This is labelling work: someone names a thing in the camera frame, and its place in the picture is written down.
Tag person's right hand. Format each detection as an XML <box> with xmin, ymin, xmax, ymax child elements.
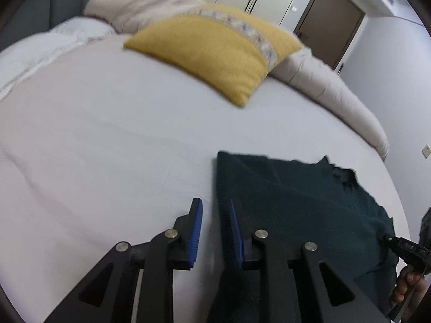
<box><xmin>389</xmin><ymin>271</ymin><xmax>426</xmax><ymax>309</ymax></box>

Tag white towel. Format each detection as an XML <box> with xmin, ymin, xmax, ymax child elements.
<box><xmin>0</xmin><ymin>17</ymin><xmax>117</xmax><ymax>101</ymax></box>

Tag dark green sweater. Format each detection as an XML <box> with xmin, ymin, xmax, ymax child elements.
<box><xmin>215</xmin><ymin>151</ymin><xmax>401</xmax><ymax>323</ymax></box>

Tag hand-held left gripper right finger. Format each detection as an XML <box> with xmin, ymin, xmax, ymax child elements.
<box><xmin>205</xmin><ymin>199</ymin><xmax>391</xmax><ymax>323</ymax></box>

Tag yellow pillow with patterned band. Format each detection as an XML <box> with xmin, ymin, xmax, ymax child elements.
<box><xmin>123</xmin><ymin>3</ymin><xmax>303</xmax><ymax>108</ymax></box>

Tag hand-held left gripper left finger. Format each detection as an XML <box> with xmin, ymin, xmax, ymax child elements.
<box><xmin>44</xmin><ymin>198</ymin><xmax>203</xmax><ymax>323</ymax></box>

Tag grey padded headboard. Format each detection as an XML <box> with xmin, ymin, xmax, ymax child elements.
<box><xmin>7</xmin><ymin>0</ymin><xmax>142</xmax><ymax>51</ymax></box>

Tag beige duvet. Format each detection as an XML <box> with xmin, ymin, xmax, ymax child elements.
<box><xmin>82</xmin><ymin>0</ymin><xmax>389</xmax><ymax>162</ymax></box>

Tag brown door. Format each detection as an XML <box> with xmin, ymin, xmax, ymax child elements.
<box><xmin>293</xmin><ymin>0</ymin><xmax>366</xmax><ymax>71</ymax></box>

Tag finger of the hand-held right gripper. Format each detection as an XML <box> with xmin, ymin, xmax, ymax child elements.
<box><xmin>378</xmin><ymin>230</ymin><xmax>409</xmax><ymax>259</ymax></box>

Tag bed with white sheet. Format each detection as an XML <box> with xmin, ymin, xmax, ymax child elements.
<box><xmin>0</xmin><ymin>17</ymin><xmax>413</xmax><ymax>323</ymax></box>

